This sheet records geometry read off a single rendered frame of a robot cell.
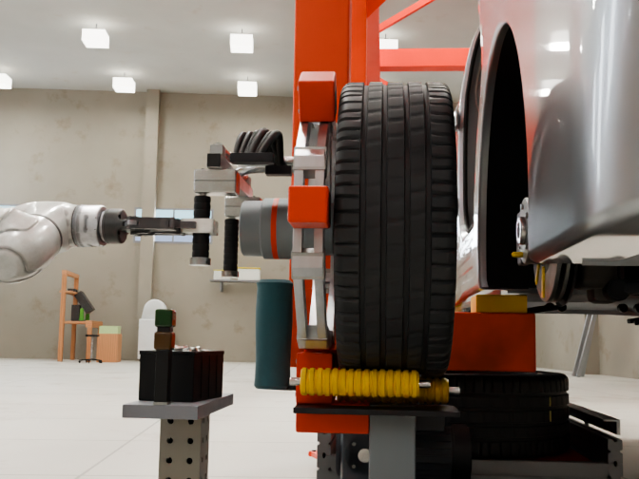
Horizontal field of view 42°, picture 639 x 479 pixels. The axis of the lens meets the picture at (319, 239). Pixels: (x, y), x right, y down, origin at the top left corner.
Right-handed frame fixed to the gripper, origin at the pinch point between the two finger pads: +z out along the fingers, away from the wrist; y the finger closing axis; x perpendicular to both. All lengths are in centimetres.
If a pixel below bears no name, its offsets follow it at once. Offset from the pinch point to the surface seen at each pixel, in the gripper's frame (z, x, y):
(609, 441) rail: 102, -50, -70
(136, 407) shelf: -15.2, -38.6, -10.8
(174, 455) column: -11, -52, -30
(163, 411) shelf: -9.2, -39.3, -10.8
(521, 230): 69, 2, -14
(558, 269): 75, -8, -4
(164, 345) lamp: -9.3, -25.0, -10.5
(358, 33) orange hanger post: 24, 138, -253
